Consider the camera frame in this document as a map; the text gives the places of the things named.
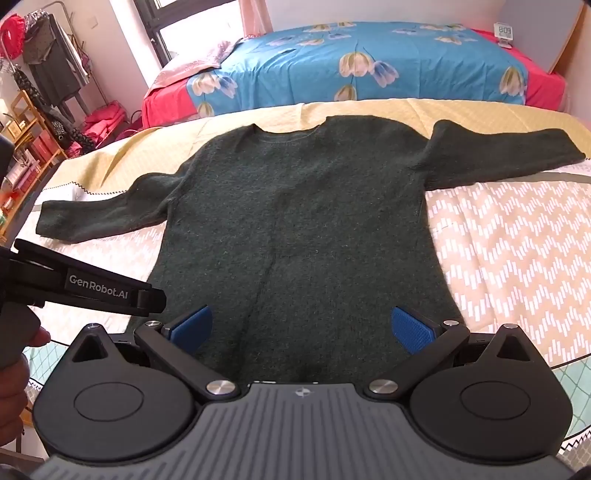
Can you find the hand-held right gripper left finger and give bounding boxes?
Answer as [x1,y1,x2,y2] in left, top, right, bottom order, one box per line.
[68,305,241,401]

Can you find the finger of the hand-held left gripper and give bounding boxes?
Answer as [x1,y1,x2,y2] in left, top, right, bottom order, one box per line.
[137,287,168,317]

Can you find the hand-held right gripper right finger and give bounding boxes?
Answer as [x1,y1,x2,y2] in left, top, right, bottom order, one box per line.
[364,306,536,401]

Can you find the dark green knit sweater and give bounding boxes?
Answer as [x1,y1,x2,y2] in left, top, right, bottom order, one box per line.
[36,115,587,384]

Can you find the pile of red clothes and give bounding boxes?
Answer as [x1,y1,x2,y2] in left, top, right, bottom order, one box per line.
[82,104,145,149]

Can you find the metal clothes rack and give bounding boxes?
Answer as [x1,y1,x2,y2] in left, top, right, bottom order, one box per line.
[21,0,95,121]

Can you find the person's left hand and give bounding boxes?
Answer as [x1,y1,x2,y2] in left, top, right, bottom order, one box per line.
[0,327,51,450]

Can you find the yellow beige patterned bedspread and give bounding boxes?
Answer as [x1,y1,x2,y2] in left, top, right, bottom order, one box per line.
[0,99,591,480]

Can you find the wooden shelf unit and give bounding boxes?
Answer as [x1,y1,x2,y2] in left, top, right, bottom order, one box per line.
[0,90,69,245]

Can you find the black polka dot garment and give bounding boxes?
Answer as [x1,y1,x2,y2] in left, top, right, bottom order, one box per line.
[13,65,85,149]

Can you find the dark hanging garments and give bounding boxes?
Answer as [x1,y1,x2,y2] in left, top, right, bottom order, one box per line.
[23,11,88,108]

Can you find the pink floral pillow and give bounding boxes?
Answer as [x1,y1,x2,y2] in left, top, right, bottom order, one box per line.
[148,39,242,90]

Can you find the red hanging garment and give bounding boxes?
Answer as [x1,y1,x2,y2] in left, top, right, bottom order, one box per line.
[0,13,27,60]

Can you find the dark framed window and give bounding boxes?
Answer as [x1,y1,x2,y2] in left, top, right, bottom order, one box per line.
[131,0,259,70]

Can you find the blue floral pillow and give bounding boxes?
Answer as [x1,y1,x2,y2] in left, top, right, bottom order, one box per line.
[185,21,529,116]

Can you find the red bed sheet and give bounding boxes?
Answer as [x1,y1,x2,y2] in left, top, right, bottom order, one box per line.
[141,28,568,129]

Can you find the pink curtain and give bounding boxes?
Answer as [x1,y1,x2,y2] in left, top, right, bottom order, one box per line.
[240,0,274,38]

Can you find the white digital clock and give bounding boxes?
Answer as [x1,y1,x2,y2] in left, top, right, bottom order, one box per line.
[493,22,515,49]

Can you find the grey board with wooden edge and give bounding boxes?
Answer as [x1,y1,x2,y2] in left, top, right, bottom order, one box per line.
[501,0,587,75]

